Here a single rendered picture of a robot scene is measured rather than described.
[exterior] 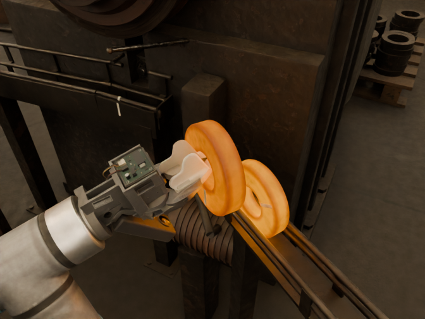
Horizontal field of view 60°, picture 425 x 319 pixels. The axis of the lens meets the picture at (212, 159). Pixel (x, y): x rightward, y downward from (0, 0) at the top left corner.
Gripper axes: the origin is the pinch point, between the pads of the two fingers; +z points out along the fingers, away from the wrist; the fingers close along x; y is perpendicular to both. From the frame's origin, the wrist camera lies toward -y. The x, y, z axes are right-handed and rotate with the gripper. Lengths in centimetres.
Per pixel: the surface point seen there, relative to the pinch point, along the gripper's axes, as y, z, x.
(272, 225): -16.1, 4.5, -6.6
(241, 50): -4.1, 22.0, 27.9
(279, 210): -13.0, 6.4, -6.5
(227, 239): -33.7, -2.0, 6.5
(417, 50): -127, 186, 107
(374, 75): -112, 136, 94
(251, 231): -19.1, 1.2, -3.6
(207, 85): -8.4, 11.8, 28.4
